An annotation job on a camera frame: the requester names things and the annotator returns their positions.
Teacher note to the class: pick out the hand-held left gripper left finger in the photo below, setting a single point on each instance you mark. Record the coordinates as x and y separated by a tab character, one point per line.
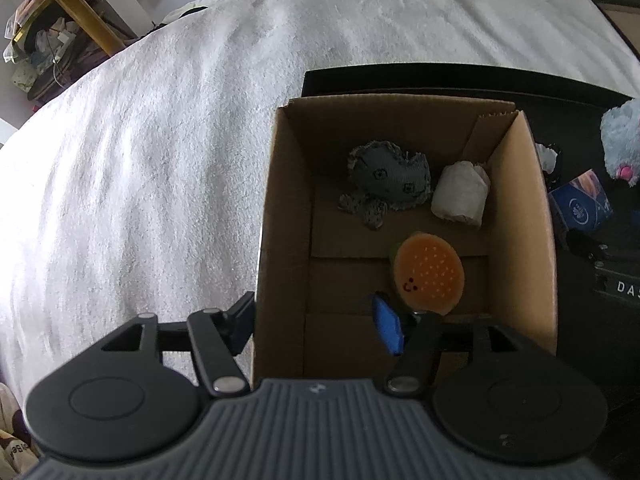
242	322

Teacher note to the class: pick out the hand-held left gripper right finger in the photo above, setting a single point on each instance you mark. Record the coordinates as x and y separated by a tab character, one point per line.
389	325

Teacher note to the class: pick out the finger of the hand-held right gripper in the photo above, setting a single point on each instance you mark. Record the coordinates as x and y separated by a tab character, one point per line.
582	245

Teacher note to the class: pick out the orange burger plush toy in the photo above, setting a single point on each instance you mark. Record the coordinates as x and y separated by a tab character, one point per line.
430	275

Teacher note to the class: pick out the black tray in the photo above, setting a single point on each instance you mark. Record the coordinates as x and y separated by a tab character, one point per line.
575	350

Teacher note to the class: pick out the brown cardboard box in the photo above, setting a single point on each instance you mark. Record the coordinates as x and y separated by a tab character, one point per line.
285	240

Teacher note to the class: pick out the white paper ball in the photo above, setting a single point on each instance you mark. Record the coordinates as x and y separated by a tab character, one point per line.
460	195

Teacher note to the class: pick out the grey octopus plush toy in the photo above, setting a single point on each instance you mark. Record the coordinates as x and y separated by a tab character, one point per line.
385	177

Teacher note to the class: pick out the blue packet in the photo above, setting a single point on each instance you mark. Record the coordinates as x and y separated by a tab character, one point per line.
580	205

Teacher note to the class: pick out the small white crumpled object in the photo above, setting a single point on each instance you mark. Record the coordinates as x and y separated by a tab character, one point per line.
546	159

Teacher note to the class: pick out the blue and pink plush toy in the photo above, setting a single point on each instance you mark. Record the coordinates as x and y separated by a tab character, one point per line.
622	135

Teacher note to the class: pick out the white blanket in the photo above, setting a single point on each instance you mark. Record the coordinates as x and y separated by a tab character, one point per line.
150	160

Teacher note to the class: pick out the printed cloth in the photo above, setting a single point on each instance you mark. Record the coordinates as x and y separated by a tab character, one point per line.
15	440

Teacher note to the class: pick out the round table with yellow leg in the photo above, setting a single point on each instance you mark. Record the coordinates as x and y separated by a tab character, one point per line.
85	15

